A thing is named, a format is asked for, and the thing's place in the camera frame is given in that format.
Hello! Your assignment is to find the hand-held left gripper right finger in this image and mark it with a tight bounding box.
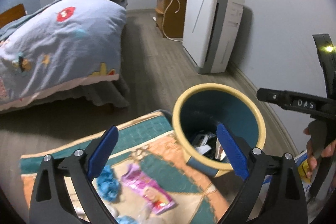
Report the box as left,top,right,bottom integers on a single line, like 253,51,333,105
216,123,308,224

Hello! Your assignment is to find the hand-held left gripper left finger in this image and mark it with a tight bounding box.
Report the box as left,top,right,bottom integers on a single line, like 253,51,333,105
28,125,119,224

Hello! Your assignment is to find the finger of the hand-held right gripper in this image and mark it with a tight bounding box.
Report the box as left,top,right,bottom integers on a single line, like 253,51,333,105
256,88,291,110

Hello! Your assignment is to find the teal wastebasket with yellow rim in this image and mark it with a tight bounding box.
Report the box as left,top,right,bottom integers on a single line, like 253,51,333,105
172,83,266,178

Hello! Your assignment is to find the person's right hand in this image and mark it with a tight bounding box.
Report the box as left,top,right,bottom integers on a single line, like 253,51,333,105
304,128,336,183

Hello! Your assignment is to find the heap of mixed wrappers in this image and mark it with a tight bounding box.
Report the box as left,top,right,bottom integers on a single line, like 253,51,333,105
189,130,232,163

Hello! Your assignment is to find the crumpled blue plastic cover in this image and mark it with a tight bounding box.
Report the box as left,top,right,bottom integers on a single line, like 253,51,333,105
96,165,121,202
115,215,137,224

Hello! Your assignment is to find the patterned teal and orange rug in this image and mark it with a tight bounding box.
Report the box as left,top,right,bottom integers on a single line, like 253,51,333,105
20,110,238,224

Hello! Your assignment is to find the purple snack packet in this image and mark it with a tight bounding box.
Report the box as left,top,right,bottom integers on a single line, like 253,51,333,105
121,163,176,215

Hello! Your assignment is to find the clear plastic wrapper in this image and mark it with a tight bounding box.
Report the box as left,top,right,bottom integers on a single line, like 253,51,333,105
136,203,169,224

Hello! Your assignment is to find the white air purifier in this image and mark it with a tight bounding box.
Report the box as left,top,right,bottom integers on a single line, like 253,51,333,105
182,0,246,75

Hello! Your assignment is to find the printed light blue blanket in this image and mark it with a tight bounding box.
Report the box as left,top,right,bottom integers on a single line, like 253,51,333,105
0,0,129,111

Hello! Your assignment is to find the wooden cabinet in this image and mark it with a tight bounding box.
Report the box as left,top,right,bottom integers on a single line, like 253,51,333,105
156,0,188,39

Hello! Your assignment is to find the long white cable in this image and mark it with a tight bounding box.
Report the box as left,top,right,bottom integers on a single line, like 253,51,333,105
162,0,184,42

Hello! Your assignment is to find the wooden bed frame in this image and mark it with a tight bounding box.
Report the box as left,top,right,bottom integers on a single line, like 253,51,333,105
0,4,27,29

